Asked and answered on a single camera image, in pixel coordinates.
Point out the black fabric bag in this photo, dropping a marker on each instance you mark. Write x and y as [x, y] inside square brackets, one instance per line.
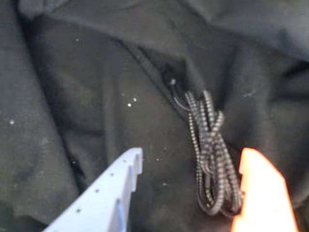
[72, 96]

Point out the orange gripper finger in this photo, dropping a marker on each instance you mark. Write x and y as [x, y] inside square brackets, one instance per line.
[263, 193]

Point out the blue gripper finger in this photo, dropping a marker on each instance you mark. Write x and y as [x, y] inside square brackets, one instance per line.
[101, 200]

